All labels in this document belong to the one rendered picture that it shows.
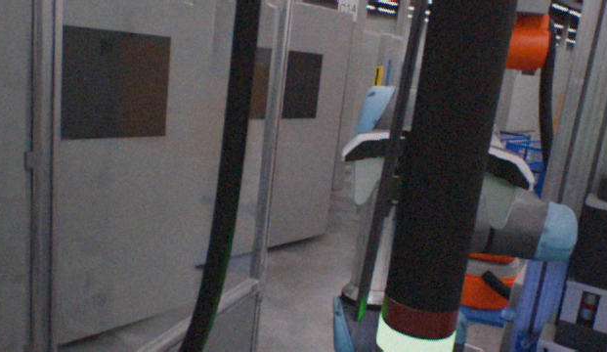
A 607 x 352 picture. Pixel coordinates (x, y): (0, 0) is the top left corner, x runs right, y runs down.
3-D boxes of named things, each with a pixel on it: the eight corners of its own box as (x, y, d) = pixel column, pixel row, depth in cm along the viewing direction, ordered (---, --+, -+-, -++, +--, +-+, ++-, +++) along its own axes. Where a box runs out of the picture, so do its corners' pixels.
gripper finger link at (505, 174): (549, 249, 41) (476, 212, 50) (567, 171, 40) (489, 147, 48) (514, 249, 40) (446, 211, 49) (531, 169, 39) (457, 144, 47)
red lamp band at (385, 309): (396, 338, 23) (400, 312, 23) (370, 302, 27) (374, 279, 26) (469, 339, 24) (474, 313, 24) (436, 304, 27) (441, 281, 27)
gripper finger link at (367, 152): (337, 217, 43) (407, 204, 49) (348, 142, 42) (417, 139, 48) (309, 206, 45) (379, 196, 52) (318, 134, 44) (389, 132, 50)
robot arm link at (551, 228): (479, 146, 114) (564, 289, 70) (425, 139, 114) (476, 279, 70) (493, 91, 109) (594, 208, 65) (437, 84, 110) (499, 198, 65)
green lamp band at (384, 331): (391, 366, 24) (395, 340, 23) (368, 327, 27) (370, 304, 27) (463, 366, 24) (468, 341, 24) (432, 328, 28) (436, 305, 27)
